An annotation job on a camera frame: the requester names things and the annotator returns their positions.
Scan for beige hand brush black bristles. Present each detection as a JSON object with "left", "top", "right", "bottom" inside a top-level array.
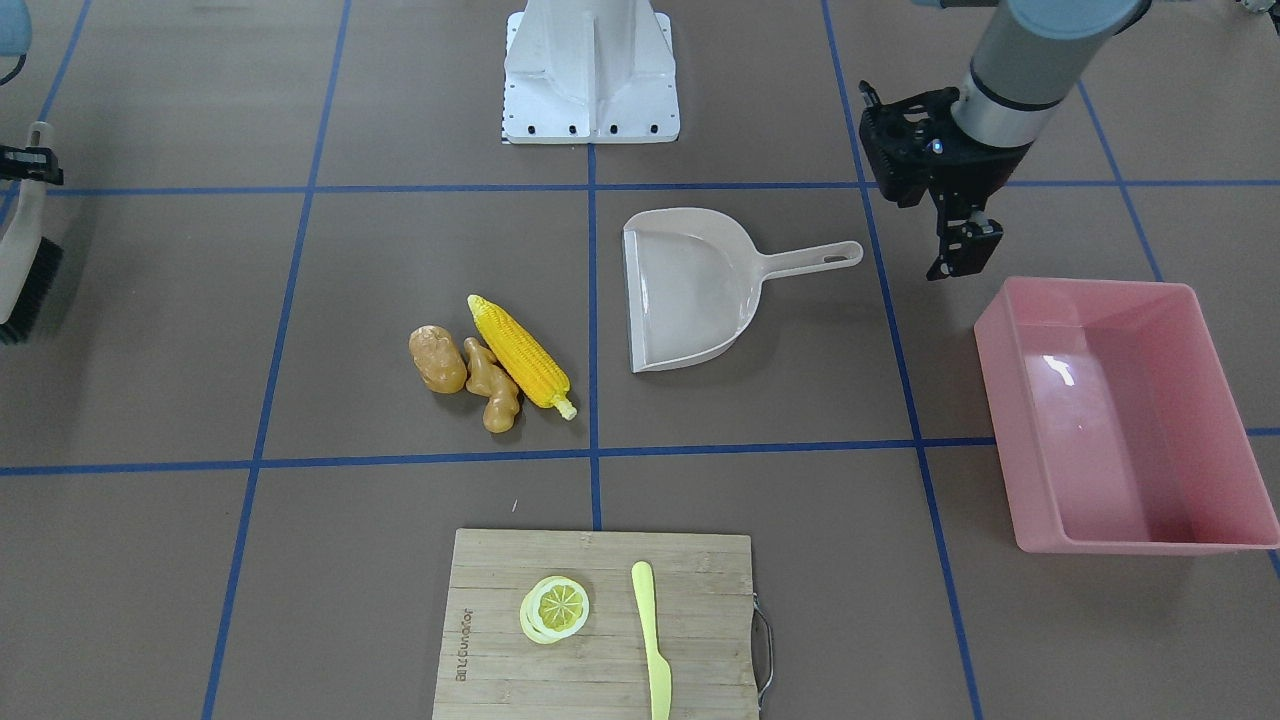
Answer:
[{"left": 0, "top": 120, "right": 65, "bottom": 346}]

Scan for beige plastic dustpan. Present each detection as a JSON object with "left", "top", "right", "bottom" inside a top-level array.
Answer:
[{"left": 622, "top": 208, "right": 864, "bottom": 374}]

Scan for yellow plastic knife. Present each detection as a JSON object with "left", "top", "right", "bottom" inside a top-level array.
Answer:
[{"left": 631, "top": 561, "right": 673, "bottom": 719}]

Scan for yellow lemon slices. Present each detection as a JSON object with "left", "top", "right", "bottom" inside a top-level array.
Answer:
[{"left": 517, "top": 577, "right": 591, "bottom": 644}]

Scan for brown potato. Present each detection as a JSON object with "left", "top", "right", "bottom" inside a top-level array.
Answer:
[{"left": 408, "top": 325, "right": 468, "bottom": 395}]

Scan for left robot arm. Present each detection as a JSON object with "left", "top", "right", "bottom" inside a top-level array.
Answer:
[{"left": 858, "top": 1, "right": 1149, "bottom": 281}]

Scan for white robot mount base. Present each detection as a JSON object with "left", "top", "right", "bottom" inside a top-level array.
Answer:
[{"left": 500, "top": 1, "right": 681, "bottom": 145}]

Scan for pink plastic bin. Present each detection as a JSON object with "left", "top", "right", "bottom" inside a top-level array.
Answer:
[{"left": 974, "top": 277, "right": 1277, "bottom": 556}]

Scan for bamboo cutting board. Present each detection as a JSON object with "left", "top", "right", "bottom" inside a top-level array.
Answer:
[{"left": 431, "top": 529, "right": 760, "bottom": 719}]

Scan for tan ginger root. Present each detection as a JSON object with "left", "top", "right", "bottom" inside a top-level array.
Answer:
[{"left": 463, "top": 337, "right": 522, "bottom": 434}]

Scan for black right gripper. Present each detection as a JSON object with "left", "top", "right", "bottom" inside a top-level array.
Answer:
[{"left": 0, "top": 145, "right": 64, "bottom": 186}]

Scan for yellow corn cob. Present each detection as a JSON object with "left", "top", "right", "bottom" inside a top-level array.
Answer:
[{"left": 467, "top": 293, "right": 579, "bottom": 421}]

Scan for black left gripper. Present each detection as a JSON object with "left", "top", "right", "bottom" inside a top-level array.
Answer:
[{"left": 858, "top": 82, "right": 1030, "bottom": 281}]

